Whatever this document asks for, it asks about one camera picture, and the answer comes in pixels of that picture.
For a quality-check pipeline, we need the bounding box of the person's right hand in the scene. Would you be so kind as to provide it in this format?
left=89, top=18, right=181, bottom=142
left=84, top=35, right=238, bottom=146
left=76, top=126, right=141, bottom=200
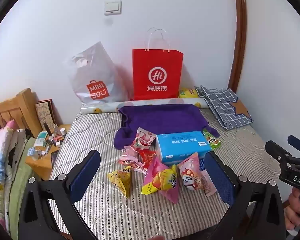
left=285, top=187, right=300, bottom=230

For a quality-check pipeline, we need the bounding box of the pink mushroom print packet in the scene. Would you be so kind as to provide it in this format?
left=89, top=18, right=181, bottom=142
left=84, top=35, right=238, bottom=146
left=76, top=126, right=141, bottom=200
left=177, top=152, right=217, bottom=197

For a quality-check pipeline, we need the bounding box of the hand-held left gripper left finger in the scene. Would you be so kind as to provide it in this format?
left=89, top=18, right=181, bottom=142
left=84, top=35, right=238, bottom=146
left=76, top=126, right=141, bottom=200
left=18, top=149, right=102, bottom=240

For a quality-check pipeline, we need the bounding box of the small pink white packet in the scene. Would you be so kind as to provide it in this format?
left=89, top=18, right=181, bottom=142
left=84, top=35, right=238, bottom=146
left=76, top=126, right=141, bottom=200
left=118, top=156, right=148, bottom=175

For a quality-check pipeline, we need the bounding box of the patterned paper roll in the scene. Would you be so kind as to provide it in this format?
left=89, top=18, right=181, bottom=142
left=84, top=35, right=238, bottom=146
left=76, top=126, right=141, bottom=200
left=80, top=97, right=210, bottom=115

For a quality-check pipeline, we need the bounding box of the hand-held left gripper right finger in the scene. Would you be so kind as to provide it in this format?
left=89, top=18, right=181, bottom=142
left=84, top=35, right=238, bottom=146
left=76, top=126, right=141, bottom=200
left=204, top=151, right=287, bottom=240

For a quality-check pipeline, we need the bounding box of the pink triangular snack packet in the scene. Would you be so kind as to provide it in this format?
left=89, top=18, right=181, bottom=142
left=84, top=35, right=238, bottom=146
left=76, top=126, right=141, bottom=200
left=143, top=156, right=180, bottom=204

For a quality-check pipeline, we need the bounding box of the strawberry print snack packet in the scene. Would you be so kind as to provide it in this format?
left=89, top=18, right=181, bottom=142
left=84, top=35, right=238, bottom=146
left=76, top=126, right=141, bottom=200
left=130, top=127, right=157, bottom=150

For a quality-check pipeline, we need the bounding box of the colourful pillow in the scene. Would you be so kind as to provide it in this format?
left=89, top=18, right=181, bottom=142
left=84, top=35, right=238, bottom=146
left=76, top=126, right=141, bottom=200
left=0, top=120, right=18, bottom=230

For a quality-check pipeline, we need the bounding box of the grey plastic shopping bag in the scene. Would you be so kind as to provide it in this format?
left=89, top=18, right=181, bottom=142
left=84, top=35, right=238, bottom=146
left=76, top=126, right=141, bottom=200
left=63, top=41, right=130, bottom=107

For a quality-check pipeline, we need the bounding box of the black phone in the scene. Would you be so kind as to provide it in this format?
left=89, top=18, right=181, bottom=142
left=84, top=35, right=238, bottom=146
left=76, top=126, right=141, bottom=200
left=51, top=151, right=60, bottom=167

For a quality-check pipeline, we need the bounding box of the red snack packet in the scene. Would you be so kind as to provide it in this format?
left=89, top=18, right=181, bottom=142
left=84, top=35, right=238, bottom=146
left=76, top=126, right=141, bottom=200
left=139, top=149, right=157, bottom=169

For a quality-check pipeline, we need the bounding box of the blue checked cloth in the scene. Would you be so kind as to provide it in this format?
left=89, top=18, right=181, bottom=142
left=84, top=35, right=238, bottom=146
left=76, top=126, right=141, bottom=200
left=195, top=84, right=254, bottom=130

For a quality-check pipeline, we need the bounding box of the blue tissue pack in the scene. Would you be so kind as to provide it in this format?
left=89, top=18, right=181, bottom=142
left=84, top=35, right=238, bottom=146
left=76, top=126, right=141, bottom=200
left=155, top=130, right=212, bottom=165

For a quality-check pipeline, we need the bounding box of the yellow panda print packet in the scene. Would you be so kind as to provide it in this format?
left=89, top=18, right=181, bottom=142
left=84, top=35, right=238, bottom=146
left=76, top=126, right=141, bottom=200
left=141, top=164, right=179, bottom=195

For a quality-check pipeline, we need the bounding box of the white wall switch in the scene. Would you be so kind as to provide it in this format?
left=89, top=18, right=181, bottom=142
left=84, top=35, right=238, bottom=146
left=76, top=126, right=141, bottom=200
left=104, top=1, right=122, bottom=16

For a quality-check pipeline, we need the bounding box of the wooden door frame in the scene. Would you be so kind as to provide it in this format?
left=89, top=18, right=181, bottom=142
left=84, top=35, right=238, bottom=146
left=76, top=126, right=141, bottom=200
left=226, top=0, right=248, bottom=93

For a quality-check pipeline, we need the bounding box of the wooden headboard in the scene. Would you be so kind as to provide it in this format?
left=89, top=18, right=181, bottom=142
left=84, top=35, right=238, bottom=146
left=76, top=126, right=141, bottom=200
left=0, top=88, right=42, bottom=138

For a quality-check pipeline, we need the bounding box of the wooden nightstand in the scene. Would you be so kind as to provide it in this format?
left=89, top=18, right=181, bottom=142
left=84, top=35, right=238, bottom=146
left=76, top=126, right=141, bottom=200
left=25, top=124, right=72, bottom=180

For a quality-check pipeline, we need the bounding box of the white green box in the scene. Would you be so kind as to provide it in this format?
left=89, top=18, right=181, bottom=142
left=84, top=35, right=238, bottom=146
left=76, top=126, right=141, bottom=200
left=34, top=131, right=49, bottom=147

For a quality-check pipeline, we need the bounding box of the yellow triangular snack packet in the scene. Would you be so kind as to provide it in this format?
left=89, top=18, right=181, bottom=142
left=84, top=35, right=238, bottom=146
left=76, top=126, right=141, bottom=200
left=107, top=165, right=133, bottom=198

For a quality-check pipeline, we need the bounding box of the purple towel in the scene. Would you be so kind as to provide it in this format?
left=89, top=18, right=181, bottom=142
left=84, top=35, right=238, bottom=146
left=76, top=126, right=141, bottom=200
left=113, top=104, right=219, bottom=150

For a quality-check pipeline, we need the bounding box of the red paper shopping bag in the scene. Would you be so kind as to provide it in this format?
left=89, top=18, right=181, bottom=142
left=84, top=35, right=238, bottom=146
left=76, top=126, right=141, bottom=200
left=132, top=27, right=184, bottom=100

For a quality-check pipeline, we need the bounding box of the patterned notebook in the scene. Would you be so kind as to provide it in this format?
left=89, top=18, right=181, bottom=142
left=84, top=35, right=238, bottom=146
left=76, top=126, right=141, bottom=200
left=35, top=99, right=57, bottom=135

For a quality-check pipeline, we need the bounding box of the yellow chips bag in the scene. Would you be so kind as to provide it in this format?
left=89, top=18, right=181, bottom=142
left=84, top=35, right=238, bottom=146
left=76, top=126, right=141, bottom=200
left=178, top=87, right=200, bottom=98

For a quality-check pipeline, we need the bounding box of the green snack packet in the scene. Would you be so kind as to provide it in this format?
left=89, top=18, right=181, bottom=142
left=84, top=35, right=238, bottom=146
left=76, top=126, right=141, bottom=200
left=202, top=128, right=222, bottom=150

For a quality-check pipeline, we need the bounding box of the green blanket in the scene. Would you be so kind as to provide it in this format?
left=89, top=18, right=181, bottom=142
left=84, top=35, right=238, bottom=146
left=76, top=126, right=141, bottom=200
left=9, top=137, right=40, bottom=233

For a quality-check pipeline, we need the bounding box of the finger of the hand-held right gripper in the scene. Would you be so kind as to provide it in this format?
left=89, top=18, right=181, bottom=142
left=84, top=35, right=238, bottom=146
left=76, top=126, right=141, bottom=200
left=287, top=135, right=300, bottom=155
left=265, top=140, right=294, bottom=165

